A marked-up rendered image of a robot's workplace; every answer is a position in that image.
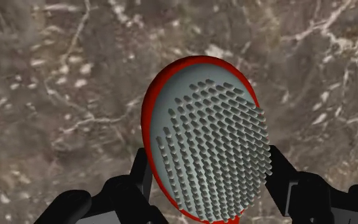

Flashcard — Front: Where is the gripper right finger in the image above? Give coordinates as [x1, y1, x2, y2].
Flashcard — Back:
[265, 144, 358, 224]

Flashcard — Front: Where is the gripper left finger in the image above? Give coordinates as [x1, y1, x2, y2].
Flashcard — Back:
[33, 147, 170, 224]

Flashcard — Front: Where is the red hairbrush with grey bristles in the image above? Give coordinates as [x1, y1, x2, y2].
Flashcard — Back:
[141, 55, 273, 224]

